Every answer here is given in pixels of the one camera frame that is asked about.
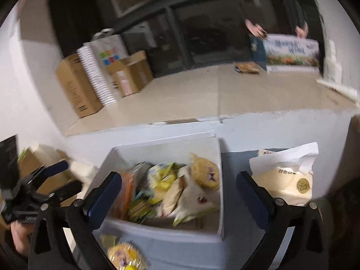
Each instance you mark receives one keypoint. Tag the landscape printed gift box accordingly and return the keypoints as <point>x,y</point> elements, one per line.
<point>285,53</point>

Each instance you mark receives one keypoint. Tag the brown packet on ledge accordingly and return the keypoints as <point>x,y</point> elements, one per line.
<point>248,68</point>

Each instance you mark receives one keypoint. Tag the white snack bag in box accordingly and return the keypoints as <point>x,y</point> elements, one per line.
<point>185,200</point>

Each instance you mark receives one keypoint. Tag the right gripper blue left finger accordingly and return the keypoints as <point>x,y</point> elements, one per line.
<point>100,200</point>

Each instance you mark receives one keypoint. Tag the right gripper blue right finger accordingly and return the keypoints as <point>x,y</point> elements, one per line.
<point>257,200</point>

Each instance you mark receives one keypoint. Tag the small yellow Kuromi snack bag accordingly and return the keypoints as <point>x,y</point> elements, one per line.
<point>125,256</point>

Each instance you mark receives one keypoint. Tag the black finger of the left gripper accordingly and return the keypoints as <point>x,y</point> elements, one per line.
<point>40,175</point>

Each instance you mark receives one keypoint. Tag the orange white snack packet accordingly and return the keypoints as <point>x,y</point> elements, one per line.
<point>119,210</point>

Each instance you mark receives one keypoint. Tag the white plastic bottle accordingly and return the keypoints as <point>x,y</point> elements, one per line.
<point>332,69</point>

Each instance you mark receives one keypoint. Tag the small open cardboard box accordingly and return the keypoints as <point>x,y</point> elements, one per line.
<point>130,74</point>

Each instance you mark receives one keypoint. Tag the beige tissue pack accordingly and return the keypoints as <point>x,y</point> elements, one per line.
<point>286,174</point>

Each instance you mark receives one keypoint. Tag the person's left hand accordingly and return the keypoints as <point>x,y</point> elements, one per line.
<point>20,234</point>

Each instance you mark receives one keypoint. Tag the white dotted paper bag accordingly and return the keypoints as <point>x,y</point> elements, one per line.
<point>95,56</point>

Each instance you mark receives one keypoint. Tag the tall brown cardboard box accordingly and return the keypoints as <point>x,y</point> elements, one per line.
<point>77,87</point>

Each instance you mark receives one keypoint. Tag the blue table cloth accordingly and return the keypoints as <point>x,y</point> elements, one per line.
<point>241,232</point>

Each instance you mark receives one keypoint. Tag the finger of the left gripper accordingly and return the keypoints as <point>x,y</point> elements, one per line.
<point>63,195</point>

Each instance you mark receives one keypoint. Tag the yellow green snack bag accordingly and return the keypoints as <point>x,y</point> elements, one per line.
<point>160,178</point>

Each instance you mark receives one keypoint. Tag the large yellow Kuromi snack bag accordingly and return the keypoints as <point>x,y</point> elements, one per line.
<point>205,173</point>

